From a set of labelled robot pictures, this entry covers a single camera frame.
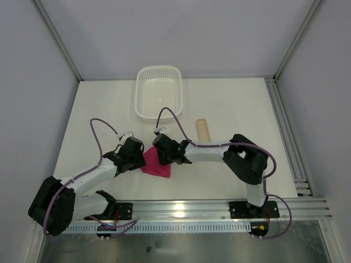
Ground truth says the white perforated plastic basket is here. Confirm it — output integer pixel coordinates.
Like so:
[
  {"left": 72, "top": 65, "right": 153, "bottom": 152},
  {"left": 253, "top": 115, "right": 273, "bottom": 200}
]
[{"left": 134, "top": 65, "right": 183, "bottom": 123}]

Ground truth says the right aluminium side rail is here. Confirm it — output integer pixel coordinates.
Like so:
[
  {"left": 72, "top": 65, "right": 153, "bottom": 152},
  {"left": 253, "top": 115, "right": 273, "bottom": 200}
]
[{"left": 265, "top": 77, "right": 315, "bottom": 198}]

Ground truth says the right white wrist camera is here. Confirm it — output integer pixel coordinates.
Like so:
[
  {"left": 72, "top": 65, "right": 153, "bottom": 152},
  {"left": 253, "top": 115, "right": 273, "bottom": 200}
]
[{"left": 154, "top": 127, "right": 169, "bottom": 135}]

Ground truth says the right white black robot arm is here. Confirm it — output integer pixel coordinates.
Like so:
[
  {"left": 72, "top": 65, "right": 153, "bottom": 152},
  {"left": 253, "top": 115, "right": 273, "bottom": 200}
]
[{"left": 152, "top": 133, "right": 268, "bottom": 218}]

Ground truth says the aluminium front rail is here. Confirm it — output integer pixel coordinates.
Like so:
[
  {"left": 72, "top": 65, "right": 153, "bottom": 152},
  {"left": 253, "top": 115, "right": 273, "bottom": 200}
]
[{"left": 119, "top": 197, "right": 332, "bottom": 221}]

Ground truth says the black connector box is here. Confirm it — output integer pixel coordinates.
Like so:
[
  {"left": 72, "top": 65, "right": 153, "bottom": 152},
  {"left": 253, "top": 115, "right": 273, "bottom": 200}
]
[
  {"left": 249, "top": 222, "right": 269, "bottom": 239},
  {"left": 97, "top": 225, "right": 116, "bottom": 241}
]

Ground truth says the magenta paper napkin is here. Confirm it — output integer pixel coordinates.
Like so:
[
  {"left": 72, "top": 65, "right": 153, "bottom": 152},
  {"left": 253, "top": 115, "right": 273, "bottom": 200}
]
[{"left": 141, "top": 147, "right": 171, "bottom": 178}]

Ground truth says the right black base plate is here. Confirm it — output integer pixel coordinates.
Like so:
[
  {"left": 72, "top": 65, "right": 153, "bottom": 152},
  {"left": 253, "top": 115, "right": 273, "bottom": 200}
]
[{"left": 228, "top": 201, "right": 280, "bottom": 219}]

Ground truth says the left aluminium frame post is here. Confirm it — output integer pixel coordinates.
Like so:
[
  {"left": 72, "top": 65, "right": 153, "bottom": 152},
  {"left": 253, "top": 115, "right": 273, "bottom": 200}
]
[{"left": 32, "top": 0, "right": 83, "bottom": 82}]

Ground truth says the slotted white cable duct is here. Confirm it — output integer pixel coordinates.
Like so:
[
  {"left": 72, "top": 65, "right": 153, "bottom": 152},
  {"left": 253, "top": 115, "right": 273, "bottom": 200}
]
[{"left": 63, "top": 221, "right": 251, "bottom": 235}]

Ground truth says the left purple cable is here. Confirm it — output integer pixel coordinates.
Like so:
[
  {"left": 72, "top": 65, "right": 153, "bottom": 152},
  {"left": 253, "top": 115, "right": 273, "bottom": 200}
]
[{"left": 43, "top": 118, "right": 138, "bottom": 239}]

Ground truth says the right aluminium frame post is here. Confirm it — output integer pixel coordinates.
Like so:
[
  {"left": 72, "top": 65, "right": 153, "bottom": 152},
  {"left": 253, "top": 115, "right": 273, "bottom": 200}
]
[{"left": 273, "top": 0, "right": 325, "bottom": 81}]

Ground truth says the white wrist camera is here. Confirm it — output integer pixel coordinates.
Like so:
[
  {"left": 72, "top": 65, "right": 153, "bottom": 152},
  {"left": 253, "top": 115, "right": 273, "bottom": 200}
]
[
  {"left": 154, "top": 127, "right": 169, "bottom": 135},
  {"left": 118, "top": 131, "right": 134, "bottom": 142}
]

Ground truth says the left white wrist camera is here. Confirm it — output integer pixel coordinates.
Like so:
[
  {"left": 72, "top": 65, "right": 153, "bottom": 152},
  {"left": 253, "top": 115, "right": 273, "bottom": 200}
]
[{"left": 118, "top": 131, "right": 134, "bottom": 142}]

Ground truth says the left black connector box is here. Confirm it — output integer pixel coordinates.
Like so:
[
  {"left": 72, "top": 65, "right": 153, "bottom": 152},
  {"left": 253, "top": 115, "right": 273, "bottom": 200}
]
[{"left": 97, "top": 225, "right": 116, "bottom": 241}]

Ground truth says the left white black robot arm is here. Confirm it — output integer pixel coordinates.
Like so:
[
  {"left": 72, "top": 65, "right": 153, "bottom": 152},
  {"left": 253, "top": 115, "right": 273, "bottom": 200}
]
[{"left": 28, "top": 136, "right": 146, "bottom": 236}]

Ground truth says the aluminium frame post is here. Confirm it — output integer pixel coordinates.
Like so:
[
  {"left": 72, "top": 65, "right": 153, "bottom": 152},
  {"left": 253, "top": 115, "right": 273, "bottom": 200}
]
[
  {"left": 32, "top": 0, "right": 83, "bottom": 82},
  {"left": 273, "top": 0, "right": 325, "bottom": 81}
]

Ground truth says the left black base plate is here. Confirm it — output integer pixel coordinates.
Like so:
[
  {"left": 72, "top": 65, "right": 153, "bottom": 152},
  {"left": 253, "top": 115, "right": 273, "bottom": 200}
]
[{"left": 84, "top": 202, "right": 133, "bottom": 221}]

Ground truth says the beige utensil tray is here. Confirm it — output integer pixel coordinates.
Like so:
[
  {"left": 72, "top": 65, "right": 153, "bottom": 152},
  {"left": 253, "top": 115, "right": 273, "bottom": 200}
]
[{"left": 196, "top": 118, "right": 211, "bottom": 142}]

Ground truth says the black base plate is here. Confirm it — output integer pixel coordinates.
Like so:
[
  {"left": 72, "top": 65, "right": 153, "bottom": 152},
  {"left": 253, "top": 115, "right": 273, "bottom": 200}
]
[
  {"left": 84, "top": 202, "right": 133, "bottom": 221},
  {"left": 228, "top": 201, "right": 280, "bottom": 219}
]

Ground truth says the right black connector box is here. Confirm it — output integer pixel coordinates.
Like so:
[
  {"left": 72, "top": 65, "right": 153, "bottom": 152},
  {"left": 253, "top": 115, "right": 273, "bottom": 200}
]
[{"left": 249, "top": 222, "right": 269, "bottom": 239}]

